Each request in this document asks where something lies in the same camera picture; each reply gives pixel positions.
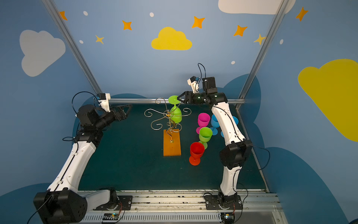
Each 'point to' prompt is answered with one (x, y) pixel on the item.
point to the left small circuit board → (110, 216)
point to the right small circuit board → (227, 218)
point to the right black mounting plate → (212, 202)
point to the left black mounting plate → (122, 203)
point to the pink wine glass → (203, 120)
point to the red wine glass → (196, 151)
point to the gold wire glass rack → (168, 118)
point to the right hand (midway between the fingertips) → (182, 97)
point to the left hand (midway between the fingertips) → (125, 104)
